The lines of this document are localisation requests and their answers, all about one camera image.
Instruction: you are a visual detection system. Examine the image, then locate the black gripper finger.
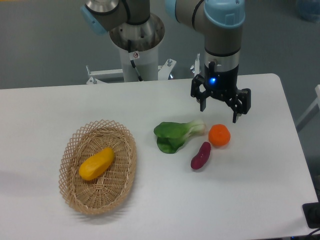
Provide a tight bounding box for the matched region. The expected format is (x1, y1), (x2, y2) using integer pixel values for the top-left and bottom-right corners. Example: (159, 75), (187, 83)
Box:
(228, 88), (251, 123)
(190, 74), (207, 112)

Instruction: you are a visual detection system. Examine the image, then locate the purple sweet potato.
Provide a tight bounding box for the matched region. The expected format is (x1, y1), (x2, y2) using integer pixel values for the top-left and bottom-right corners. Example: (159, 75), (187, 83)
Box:
(190, 141), (211, 170)

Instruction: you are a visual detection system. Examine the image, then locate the green bok choy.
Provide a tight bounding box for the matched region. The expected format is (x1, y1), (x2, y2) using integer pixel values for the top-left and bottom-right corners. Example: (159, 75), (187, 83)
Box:
(153, 119), (206, 154)

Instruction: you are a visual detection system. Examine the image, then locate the yellow mango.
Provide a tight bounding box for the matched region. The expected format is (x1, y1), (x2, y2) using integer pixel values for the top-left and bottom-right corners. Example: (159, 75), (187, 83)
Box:
(79, 147), (115, 181)

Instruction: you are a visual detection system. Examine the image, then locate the black device at edge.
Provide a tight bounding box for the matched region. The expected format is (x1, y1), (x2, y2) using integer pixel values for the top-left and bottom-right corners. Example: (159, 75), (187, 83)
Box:
(302, 202), (320, 229)

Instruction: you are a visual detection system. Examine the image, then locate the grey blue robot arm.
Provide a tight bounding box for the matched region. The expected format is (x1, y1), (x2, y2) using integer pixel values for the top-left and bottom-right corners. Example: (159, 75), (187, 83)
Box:
(80, 0), (251, 121)

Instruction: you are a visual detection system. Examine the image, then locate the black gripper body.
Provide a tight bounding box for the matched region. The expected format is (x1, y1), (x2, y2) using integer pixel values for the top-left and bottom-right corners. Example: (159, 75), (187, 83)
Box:
(200, 58), (239, 102)

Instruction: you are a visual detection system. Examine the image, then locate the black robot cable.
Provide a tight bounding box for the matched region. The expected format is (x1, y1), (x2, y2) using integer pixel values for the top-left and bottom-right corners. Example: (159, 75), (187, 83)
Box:
(127, 39), (144, 82)

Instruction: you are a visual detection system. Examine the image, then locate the orange tangerine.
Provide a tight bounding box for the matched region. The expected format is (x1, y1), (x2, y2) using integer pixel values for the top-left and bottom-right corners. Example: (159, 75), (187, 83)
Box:
(208, 124), (231, 147)

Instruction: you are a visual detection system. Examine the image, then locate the white metal base frame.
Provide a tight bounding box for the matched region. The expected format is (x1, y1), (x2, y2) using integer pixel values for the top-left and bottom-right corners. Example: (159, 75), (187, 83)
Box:
(86, 53), (202, 85)

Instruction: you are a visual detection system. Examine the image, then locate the oval wicker basket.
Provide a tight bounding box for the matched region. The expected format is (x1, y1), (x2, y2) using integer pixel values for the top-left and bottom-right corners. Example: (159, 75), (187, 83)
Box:
(58, 119), (137, 215)

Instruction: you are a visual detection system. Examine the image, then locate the white furniture leg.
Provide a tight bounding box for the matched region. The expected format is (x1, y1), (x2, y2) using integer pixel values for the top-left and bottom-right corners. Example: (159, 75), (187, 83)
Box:
(295, 84), (320, 133)

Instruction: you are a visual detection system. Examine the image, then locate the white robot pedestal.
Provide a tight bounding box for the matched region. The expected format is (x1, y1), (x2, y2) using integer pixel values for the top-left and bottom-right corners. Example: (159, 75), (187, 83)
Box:
(118, 46), (159, 82)

